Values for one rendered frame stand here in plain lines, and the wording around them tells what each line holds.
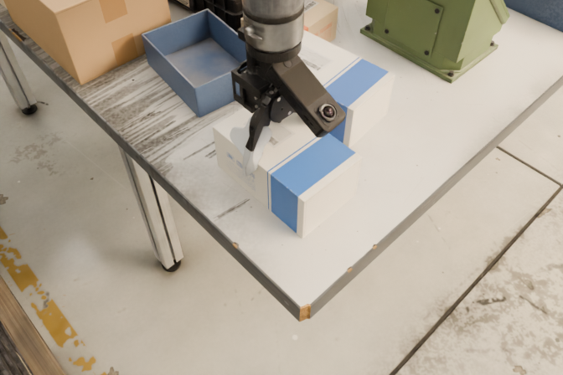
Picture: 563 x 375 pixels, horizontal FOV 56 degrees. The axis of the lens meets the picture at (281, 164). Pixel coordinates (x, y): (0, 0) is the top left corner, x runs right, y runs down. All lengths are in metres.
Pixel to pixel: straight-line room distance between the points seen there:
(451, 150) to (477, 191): 0.91
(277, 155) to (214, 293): 0.83
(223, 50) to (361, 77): 0.33
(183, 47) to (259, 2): 0.52
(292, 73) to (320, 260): 0.27
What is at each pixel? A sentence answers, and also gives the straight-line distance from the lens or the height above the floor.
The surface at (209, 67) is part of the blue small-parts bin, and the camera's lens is 1.07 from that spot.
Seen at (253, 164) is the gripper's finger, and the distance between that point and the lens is 0.75.
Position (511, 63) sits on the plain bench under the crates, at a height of 0.70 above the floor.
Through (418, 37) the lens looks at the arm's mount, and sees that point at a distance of 1.08.
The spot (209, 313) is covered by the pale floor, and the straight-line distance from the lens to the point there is 1.52.
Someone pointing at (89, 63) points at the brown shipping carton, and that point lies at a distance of 1.07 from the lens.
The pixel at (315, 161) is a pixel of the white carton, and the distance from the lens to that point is 0.76.
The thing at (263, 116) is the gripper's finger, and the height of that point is 0.87.
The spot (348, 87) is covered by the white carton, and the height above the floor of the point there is 0.79.
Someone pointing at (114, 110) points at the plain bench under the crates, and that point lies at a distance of 1.02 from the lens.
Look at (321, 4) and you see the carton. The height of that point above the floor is 0.77.
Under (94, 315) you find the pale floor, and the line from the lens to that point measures 1.59.
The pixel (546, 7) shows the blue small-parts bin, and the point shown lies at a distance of 1.30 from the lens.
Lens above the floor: 1.36
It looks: 49 degrees down
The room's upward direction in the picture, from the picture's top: straight up
